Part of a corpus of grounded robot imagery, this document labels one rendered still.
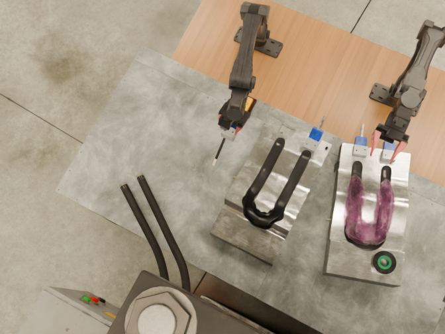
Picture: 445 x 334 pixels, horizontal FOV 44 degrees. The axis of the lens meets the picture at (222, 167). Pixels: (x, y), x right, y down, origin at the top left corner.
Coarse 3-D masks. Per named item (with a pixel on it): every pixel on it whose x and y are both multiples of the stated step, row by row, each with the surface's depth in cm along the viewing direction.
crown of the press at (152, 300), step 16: (144, 272) 89; (144, 288) 89; (160, 288) 88; (176, 288) 89; (128, 304) 88; (144, 304) 84; (160, 304) 83; (176, 304) 84; (192, 304) 87; (208, 304) 88; (128, 320) 87; (144, 320) 83; (160, 320) 82; (176, 320) 84; (192, 320) 86; (208, 320) 87; (224, 320) 87; (240, 320) 103
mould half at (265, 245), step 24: (264, 144) 210; (288, 144) 210; (288, 168) 208; (312, 168) 207; (240, 192) 201; (264, 192) 202; (240, 216) 207; (288, 216) 198; (240, 240) 204; (264, 240) 204
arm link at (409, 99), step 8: (400, 88) 179; (408, 88) 172; (416, 88) 170; (400, 96) 180; (408, 96) 170; (416, 96) 170; (424, 96) 178; (400, 104) 171; (408, 104) 169; (416, 104) 169
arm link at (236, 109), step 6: (252, 78) 185; (228, 84) 187; (252, 84) 185; (234, 90) 187; (240, 90) 188; (246, 90) 188; (234, 96) 185; (240, 96) 186; (234, 102) 184; (240, 102) 184; (228, 108) 185; (234, 108) 184; (240, 108) 185; (228, 114) 186; (234, 114) 186; (240, 114) 185; (234, 120) 188
